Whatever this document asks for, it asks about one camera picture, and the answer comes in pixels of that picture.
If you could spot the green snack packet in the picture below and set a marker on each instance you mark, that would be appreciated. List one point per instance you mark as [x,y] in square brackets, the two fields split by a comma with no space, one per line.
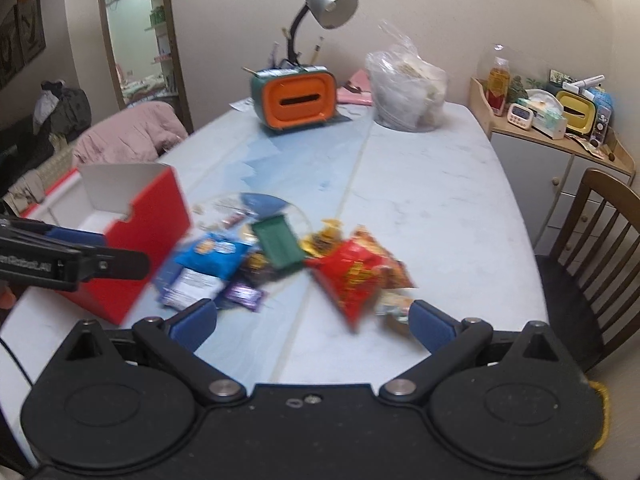
[277,242]

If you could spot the pale snack packet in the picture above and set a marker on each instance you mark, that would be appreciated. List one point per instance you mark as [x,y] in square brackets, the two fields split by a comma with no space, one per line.
[395,310]

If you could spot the pink folder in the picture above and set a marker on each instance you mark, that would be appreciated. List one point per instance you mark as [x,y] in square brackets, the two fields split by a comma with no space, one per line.
[355,91]

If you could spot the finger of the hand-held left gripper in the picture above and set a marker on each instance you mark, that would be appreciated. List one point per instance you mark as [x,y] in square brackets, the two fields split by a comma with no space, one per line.
[75,236]
[117,264]

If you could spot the framed wall pictures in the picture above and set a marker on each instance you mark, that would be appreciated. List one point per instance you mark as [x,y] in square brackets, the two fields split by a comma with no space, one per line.
[22,35]

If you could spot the red chip bag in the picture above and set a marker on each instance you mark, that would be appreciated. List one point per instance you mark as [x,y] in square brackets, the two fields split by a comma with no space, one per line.
[350,275]

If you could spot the red cardboard box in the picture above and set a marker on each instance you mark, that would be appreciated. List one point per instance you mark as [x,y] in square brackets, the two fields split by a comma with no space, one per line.
[145,230]

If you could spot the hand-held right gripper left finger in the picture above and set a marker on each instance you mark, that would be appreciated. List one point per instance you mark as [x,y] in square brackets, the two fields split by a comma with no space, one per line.
[192,324]

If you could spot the clear plastic bag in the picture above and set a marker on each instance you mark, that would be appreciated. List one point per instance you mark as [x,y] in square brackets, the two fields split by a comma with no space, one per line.
[405,90]

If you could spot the brown wooden chair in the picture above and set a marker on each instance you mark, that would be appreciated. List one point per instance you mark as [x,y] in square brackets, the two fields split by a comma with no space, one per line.
[590,240]

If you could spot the printed paper sheet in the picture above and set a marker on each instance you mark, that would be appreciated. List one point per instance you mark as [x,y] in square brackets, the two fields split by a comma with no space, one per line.
[244,104]

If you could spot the grey desk lamp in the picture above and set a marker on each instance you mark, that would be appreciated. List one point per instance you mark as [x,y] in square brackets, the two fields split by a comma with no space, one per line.
[330,2]

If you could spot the wooden framed mirror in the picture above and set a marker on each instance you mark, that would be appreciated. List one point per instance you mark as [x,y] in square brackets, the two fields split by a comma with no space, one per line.
[140,35]

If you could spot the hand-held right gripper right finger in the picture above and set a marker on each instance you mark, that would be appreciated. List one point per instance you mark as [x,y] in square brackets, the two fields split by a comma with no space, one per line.
[431,325]

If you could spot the bottle with red label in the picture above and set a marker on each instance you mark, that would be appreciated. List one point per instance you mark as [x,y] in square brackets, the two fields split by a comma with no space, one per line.
[498,85]

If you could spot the pink cloth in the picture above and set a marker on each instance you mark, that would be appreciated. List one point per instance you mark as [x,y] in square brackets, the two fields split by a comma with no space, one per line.
[125,132]

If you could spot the white kitchen timer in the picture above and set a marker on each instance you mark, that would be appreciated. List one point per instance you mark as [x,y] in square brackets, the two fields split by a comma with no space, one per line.
[519,116]

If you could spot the pile of dark clothes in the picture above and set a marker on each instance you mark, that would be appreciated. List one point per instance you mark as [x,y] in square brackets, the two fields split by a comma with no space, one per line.
[62,110]

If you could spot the purple candy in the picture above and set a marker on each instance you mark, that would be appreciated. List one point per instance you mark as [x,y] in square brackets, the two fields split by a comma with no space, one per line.
[243,295]

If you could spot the white and blue snack packet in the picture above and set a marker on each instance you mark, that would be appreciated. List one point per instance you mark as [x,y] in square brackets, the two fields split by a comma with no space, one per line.
[192,286]

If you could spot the dark snack packet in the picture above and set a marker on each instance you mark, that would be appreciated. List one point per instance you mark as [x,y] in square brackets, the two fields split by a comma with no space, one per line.
[256,264]

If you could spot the orange and green tissue box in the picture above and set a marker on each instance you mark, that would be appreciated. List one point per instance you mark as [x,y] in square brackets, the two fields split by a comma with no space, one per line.
[295,100]

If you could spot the white cabinet with wooden top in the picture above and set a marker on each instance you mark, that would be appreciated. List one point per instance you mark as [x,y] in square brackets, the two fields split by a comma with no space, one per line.
[525,170]

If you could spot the yellow snack packet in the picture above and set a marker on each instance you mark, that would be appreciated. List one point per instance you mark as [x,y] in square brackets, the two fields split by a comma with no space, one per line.
[322,242]

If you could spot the yellow tissue box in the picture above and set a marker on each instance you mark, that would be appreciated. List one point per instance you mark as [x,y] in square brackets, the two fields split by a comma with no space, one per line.
[575,112]

